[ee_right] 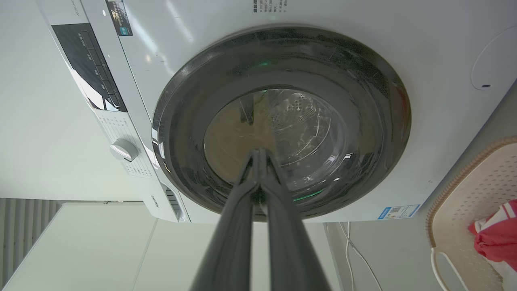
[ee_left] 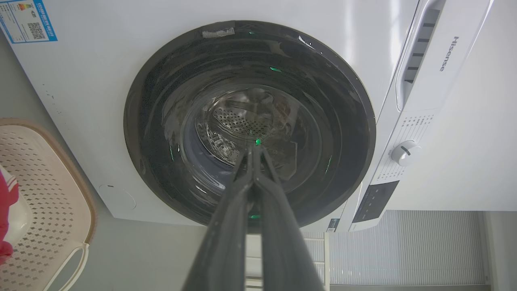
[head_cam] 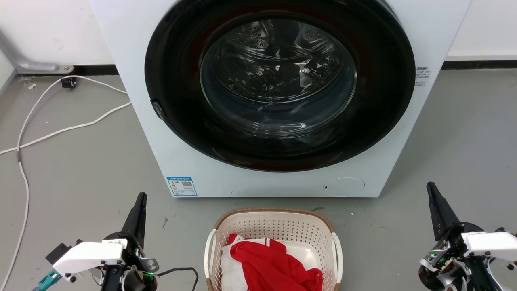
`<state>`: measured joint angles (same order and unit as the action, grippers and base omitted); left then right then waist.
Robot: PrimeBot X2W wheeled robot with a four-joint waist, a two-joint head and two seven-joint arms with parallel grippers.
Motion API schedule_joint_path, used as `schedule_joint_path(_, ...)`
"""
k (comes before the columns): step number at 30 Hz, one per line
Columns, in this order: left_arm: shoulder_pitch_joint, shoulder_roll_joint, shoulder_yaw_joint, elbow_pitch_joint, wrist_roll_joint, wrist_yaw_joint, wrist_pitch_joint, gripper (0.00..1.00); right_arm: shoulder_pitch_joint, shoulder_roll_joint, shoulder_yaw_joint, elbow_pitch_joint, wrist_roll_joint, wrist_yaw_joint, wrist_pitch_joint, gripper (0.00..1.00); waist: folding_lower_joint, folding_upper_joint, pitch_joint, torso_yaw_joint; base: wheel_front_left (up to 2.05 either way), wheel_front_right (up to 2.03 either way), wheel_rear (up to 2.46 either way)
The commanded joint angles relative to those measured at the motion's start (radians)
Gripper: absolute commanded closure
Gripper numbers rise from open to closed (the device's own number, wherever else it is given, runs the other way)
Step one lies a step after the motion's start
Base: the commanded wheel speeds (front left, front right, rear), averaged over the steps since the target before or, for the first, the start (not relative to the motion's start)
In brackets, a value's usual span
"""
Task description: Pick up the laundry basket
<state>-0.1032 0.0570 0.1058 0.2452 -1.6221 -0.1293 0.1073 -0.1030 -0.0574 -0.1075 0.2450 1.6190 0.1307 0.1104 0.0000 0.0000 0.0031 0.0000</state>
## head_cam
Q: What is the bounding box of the white front-load washing machine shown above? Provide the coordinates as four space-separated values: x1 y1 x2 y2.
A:
90 0 473 198

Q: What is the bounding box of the grey metal wall pipe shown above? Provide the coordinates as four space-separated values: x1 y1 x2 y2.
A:
0 29 74 74

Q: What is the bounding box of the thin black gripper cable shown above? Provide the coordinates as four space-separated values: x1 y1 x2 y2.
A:
156 267 199 291

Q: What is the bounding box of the blue energy label sticker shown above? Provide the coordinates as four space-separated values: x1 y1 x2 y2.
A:
166 176 198 197

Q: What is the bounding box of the long white power cable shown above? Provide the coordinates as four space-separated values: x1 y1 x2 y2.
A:
0 75 128 282

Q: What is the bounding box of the black round washer door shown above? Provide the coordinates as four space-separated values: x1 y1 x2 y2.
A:
144 0 416 172

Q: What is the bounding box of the round white filter cover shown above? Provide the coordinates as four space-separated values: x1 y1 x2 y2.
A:
322 177 365 197

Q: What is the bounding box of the white hose cable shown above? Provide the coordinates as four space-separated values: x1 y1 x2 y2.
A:
0 101 132 155

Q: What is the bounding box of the white garment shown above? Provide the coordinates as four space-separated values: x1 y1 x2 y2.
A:
221 235 318 291

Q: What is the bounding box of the teal cable connector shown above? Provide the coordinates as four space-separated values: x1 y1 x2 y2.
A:
33 270 63 291

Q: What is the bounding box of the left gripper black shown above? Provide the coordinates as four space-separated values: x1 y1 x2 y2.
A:
100 192 160 291

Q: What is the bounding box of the red garment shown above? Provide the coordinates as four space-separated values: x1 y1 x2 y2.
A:
227 234 323 291

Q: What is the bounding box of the cream perforated laundry basket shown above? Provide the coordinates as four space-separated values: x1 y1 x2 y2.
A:
204 208 343 291

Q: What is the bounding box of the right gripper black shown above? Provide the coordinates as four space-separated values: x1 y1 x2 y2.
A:
418 182 502 291

